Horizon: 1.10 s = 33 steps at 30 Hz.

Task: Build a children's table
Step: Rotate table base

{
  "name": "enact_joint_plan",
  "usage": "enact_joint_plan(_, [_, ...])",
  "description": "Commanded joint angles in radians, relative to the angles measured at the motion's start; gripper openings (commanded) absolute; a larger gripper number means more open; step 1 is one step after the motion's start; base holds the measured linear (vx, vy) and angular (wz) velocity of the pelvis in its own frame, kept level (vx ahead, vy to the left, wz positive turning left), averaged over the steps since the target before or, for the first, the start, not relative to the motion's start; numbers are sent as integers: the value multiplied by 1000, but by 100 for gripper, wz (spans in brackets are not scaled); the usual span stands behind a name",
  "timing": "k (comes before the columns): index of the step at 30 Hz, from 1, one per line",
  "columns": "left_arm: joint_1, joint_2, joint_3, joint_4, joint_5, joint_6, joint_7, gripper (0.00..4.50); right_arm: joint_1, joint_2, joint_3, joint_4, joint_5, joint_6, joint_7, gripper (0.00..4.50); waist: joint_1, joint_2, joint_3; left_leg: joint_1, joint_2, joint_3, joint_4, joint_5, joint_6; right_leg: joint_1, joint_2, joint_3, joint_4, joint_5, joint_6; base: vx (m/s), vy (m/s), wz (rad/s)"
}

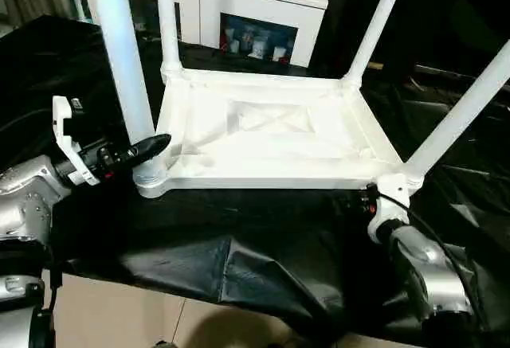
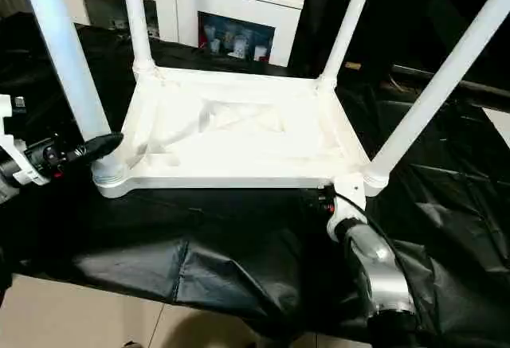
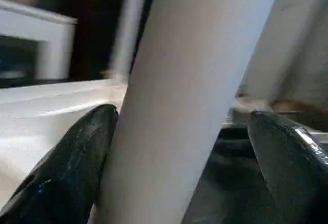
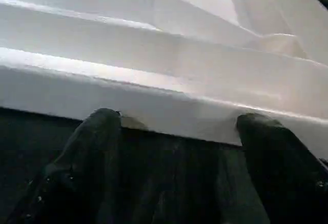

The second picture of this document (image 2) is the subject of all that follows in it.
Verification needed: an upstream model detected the black metal rail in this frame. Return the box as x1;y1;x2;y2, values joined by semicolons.
390;65;510;100

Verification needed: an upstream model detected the white board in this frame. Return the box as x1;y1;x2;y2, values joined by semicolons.
484;108;510;150

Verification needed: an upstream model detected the black mat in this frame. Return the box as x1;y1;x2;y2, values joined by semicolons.
0;12;510;341

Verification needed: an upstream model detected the white plastic table top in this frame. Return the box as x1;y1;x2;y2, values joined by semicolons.
92;65;391;199

